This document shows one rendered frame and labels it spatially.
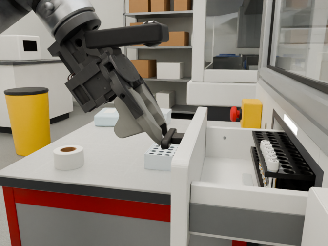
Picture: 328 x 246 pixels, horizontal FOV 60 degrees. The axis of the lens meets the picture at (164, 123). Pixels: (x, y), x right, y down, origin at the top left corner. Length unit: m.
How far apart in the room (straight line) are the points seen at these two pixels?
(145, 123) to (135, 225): 0.32
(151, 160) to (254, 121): 0.27
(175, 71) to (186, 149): 3.95
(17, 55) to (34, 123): 1.29
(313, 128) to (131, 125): 0.23
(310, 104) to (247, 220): 0.14
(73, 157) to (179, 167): 0.45
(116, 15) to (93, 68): 4.72
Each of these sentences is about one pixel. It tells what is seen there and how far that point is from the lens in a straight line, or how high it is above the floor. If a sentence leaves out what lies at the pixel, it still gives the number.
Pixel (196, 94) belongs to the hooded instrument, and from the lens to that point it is 1.22.
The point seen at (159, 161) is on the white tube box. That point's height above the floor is 0.78.
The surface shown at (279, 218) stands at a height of 0.87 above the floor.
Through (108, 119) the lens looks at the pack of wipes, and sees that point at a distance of 1.06.
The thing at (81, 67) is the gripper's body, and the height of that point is 1.01.
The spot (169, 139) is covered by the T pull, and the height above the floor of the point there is 0.91.
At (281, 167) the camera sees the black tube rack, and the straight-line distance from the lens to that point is 0.37.
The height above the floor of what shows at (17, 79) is 0.70.
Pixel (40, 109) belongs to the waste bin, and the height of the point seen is 0.47.
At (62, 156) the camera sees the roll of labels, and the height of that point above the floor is 0.79.
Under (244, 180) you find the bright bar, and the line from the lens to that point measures 0.44.
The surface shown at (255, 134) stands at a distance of 0.49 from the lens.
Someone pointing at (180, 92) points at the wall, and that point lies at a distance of 4.76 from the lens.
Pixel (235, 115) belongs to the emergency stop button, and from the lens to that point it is 0.73.
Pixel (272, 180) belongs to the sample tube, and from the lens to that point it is 0.35.
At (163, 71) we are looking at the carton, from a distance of 4.31.
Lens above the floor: 1.03
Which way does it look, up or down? 14 degrees down
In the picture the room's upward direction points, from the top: straight up
